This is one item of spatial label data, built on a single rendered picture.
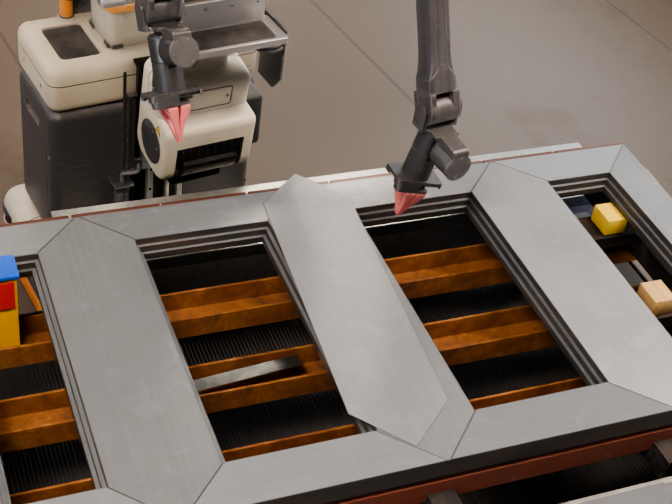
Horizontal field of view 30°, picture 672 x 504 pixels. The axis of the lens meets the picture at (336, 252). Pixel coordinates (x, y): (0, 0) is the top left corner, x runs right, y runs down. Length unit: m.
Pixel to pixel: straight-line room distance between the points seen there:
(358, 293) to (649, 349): 0.54
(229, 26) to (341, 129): 1.63
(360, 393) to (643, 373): 0.52
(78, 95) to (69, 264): 0.75
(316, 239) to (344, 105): 2.00
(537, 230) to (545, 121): 1.99
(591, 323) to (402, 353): 0.38
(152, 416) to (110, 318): 0.24
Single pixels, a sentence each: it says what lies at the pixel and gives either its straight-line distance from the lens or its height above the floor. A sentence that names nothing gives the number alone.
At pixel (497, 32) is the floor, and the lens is 5.00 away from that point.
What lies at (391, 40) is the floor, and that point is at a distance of 4.81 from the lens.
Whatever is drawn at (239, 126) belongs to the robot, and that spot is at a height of 0.78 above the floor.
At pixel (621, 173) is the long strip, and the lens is 2.79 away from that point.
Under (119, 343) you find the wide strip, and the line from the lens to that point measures 2.17.
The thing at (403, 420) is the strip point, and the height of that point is 0.85.
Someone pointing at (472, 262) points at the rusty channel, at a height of 0.68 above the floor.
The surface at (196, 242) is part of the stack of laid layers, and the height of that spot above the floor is 0.83.
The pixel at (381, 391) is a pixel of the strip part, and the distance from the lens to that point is 2.14.
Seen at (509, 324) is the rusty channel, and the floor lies 0.68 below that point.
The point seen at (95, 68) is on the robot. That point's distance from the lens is 2.97.
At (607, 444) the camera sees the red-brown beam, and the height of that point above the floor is 0.80.
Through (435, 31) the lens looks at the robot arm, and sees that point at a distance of 2.33.
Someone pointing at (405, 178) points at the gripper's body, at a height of 0.96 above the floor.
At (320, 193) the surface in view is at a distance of 2.53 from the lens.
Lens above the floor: 2.37
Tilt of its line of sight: 39 degrees down
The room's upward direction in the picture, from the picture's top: 9 degrees clockwise
